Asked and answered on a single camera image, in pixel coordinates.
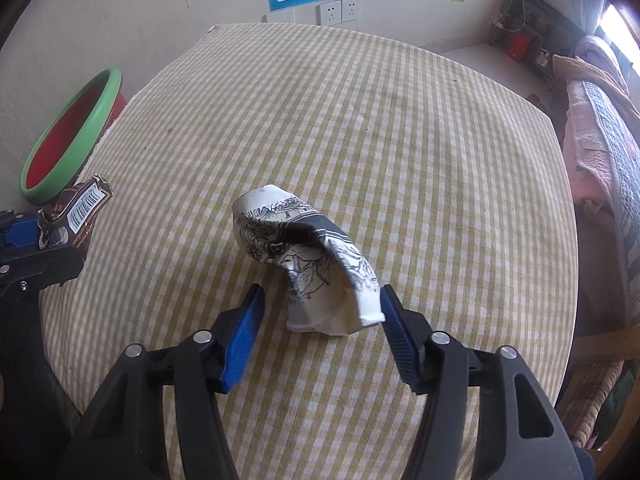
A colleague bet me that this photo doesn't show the brown snack wrapper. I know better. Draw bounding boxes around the brown snack wrapper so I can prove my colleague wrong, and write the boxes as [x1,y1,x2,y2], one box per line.
[37,174,113,259]

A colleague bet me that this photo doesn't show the black-white paper cup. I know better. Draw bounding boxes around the black-white paper cup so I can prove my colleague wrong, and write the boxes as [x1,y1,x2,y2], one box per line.
[232,184,385,337]

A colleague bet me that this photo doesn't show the red bin with green rim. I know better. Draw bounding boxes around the red bin with green rim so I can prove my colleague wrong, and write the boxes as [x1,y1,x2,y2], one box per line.
[20,67,127,206]

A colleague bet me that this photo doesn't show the beige checkered tablecloth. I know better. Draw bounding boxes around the beige checkered tablecloth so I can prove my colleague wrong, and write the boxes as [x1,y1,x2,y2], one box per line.
[40,24,577,479]

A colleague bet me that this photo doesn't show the wooden chair with cushion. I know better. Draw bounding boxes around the wooden chair with cushion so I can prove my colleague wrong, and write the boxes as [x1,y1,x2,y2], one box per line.
[556,326,639,474]

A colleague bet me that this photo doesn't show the pink bed sheet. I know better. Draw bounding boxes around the pink bed sheet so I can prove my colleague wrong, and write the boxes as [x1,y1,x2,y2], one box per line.
[562,36,630,208]

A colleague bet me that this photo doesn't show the red slippers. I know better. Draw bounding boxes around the red slippers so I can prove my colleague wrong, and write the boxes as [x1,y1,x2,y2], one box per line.
[526,93,548,113]

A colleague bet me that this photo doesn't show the blue patterned quilt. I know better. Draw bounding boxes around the blue patterned quilt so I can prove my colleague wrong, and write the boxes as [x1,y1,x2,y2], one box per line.
[582,82,639,326]

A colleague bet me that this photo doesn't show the red box on shelf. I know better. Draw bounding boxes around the red box on shelf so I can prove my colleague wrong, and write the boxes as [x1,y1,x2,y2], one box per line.
[506,32,530,63]

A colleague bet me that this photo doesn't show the tan blanket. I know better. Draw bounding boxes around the tan blanket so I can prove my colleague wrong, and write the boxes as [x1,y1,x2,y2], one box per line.
[552,54,640,138]

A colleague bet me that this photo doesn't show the dark wooden shelf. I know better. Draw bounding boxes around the dark wooden shelf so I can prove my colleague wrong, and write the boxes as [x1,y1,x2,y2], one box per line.
[488,0,586,82]

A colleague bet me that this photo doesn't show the white double wall socket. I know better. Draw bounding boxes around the white double wall socket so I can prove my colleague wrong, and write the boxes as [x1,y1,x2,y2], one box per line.
[317,0,342,26]

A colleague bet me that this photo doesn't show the white single wall socket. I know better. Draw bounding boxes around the white single wall socket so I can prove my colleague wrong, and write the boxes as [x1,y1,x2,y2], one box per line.
[341,0,361,24]

